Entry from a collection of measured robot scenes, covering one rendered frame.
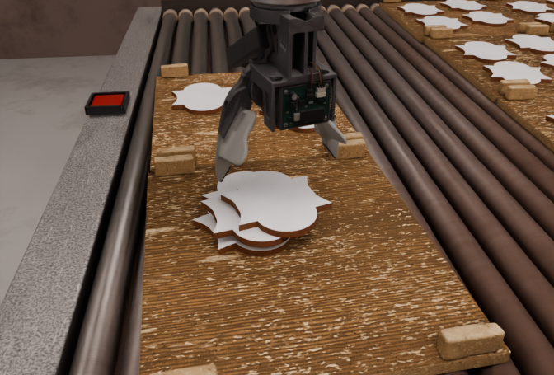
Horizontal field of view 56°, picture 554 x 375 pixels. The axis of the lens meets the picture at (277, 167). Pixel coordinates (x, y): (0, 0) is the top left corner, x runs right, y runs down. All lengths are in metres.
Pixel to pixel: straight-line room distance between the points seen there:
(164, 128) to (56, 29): 3.65
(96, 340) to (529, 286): 0.48
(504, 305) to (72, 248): 0.52
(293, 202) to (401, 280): 0.16
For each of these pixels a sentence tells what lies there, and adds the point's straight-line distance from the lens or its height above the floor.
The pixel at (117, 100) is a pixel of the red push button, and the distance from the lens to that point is 1.11.
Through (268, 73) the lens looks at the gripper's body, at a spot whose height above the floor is 1.16.
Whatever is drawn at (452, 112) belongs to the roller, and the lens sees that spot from 1.09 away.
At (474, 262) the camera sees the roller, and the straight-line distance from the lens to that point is 0.70.
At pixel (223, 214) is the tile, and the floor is 0.97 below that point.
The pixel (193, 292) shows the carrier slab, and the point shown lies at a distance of 0.60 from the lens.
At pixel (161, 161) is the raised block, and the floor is 0.96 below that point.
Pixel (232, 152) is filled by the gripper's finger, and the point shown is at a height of 1.07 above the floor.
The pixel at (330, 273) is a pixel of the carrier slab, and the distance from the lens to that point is 0.61.
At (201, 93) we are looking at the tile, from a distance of 1.06.
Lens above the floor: 1.34
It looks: 30 degrees down
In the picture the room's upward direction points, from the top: straight up
